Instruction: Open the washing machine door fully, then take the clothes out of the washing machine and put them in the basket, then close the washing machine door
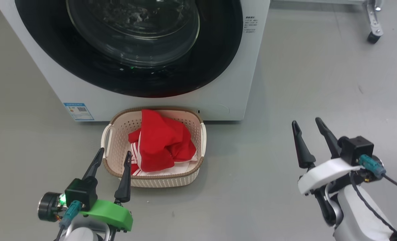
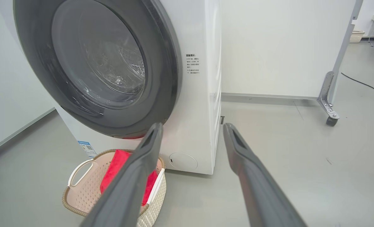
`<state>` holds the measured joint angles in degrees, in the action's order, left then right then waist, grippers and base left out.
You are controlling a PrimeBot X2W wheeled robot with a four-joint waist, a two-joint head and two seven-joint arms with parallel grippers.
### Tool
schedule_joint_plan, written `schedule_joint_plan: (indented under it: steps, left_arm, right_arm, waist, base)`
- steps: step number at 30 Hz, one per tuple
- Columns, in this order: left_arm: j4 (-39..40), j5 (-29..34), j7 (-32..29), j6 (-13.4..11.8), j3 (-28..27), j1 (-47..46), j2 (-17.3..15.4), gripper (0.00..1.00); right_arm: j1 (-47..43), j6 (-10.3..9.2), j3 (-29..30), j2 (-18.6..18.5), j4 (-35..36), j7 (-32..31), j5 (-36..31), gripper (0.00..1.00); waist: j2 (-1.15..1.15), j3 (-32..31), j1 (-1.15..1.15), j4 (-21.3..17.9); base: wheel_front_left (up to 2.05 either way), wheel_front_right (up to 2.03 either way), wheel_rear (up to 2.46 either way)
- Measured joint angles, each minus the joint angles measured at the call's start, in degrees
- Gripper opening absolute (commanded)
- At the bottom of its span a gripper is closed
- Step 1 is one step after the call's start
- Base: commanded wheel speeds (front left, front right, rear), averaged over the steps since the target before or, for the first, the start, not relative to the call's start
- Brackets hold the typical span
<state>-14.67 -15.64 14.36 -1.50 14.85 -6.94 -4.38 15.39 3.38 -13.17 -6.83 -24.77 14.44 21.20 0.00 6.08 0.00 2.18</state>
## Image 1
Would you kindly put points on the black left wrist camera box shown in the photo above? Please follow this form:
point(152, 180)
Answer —
point(81, 192)

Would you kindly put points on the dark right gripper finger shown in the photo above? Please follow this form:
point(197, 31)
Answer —
point(329, 139)
point(304, 150)

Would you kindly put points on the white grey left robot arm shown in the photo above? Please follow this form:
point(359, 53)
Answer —
point(84, 234)

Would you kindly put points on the washing machine glass door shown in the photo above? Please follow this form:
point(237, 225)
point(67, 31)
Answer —
point(41, 40)

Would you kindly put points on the black caster wheel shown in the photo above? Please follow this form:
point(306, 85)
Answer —
point(373, 37)

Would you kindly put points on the blue energy label sticker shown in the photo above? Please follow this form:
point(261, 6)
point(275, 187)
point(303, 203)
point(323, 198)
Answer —
point(78, 111)

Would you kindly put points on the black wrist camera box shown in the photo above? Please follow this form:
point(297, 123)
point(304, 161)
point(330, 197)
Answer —
point(81, 192)
point(355, 150)

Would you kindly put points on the cream perforated laundry basket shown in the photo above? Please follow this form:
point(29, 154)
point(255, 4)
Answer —
point(124, 129)

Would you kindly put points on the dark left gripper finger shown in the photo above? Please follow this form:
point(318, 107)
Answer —
point(93, 167)
point(124, 184)

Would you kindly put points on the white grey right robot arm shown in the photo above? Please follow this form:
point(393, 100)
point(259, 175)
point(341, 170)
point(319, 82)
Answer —
point(355, 221)

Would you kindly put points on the red and white garment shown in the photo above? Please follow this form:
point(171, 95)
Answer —
point(161, 140)

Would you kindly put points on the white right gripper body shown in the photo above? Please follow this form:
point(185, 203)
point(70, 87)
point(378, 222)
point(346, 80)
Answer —
point(322, 175)

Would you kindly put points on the metal stand leg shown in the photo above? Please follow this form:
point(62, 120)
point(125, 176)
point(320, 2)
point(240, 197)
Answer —
point(374, 16)

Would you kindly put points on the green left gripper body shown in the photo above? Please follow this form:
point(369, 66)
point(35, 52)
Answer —
point(113, 212)

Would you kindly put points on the white front-load washing machine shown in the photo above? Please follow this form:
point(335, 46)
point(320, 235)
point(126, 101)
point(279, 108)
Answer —
point(235, 83)

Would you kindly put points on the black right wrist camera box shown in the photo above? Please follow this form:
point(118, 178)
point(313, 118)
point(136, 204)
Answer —
point(355, 150)

